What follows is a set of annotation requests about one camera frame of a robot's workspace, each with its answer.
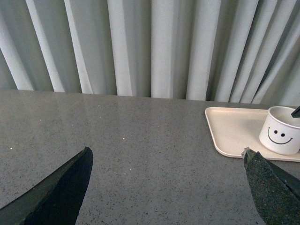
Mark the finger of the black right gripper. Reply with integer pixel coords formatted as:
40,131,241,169
291,106,300,118

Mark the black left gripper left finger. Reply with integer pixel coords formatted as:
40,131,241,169
0,147,93,225

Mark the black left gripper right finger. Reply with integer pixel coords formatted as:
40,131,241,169
241,147,300,225

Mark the white smiley mug black handle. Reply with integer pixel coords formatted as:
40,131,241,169
259,106,300,155

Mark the cream rectangular tray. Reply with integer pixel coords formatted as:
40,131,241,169
205,107,300,162

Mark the grey pleated curtain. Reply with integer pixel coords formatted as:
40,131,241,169
0,0,300,106

